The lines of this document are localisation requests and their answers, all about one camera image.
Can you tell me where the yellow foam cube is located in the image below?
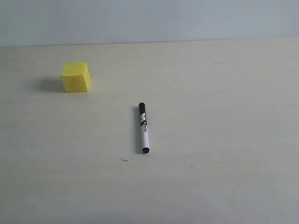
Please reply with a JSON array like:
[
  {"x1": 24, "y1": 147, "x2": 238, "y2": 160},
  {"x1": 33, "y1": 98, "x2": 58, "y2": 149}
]
[{"x1": 61, "y1": 62, "x2": 91, "y2": 93}]

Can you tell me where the black and white marker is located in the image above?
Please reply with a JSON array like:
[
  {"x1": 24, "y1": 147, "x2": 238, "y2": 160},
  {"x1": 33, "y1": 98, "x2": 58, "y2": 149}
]
[{"x1": 139, "y1": 103, "x2": 150, "y2": 154}]

